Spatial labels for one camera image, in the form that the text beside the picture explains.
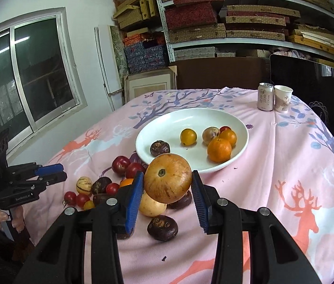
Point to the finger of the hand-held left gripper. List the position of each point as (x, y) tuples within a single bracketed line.
[(56, 178), (50, 169)]

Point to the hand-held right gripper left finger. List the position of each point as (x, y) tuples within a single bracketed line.
[(134, 204)]

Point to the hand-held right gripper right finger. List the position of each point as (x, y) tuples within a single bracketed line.
[(199, 204)]

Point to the red cherry tomato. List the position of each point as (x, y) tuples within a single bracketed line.
[(70, 198), (224, 129), (82, 200)]

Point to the dark brown mangosteen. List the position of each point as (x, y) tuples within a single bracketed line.
[(162, 227)]

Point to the orange-tan pepino melon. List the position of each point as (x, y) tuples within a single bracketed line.
[(169, 180)]

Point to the white plate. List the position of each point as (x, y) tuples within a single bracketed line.
[(169, 124)]

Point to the dark water chestnut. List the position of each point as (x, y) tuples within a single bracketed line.
[(122, 236), (100, 198), (183, 202), (159, 148), (101, 185)]

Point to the pale yellow pepino melon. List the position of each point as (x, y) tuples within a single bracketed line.
[(150, 208)]

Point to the round orange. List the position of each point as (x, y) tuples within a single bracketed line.
[(126, 182)]

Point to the striped cream pepino melon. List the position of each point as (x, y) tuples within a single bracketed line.
[(84, 185)]

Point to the red plum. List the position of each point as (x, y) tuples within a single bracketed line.
[(133, 170), (120, 164)]

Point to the yellow cherry tomato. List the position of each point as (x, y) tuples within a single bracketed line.
[(89, 205)]

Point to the mandarin orange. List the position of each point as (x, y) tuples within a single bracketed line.
[(219, 150)]

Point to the purple-blotched tan pepino melon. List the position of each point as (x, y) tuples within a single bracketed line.
[(209, 134)]

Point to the small orange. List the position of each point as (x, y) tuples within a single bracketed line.
[(230, 137)]

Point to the pink deer-print tablecloth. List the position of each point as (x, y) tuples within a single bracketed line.
[(273, 168)]

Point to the white-framed sliding window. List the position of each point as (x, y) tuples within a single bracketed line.
[(37, 71)]

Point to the white board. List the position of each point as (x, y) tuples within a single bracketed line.
[(106, 65)]

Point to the beige framed picture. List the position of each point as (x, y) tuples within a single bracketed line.
[(149, 84)]

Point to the beige drink can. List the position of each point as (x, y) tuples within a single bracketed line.
[(265, 97)]

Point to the dark brown wooden board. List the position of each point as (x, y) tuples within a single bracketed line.
[(220, 74)]

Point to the white paper cup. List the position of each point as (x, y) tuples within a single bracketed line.
[(283, 99)]

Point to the green marbled board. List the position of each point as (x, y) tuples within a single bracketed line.
[(119, 50)]

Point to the stack of blue floral boxes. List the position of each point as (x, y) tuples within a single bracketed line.
[(146, 54)]

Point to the stack of grey patterned boxes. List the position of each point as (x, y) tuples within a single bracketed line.
[(193, 53)]

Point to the black glossy panel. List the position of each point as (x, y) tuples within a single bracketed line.
[(302, 77)]

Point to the tan woven box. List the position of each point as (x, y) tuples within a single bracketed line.
[(196, 34)]

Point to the stack of tan woven boxes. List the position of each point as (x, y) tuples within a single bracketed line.
[(131, 14)]

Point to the pink cloth bundle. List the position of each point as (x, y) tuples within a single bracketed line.
[(292, 53)]

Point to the stack of red patterned boxes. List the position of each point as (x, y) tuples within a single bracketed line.
[(190, 14)]

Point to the stack of dark-trimmed woven boxes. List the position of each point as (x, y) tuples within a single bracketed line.
[(258, 20)]

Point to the white metal shelf rack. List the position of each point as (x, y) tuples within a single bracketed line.
[(162, 11)]

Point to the stack of yellow wooden boxes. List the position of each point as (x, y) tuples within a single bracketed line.
[(311, 40)]

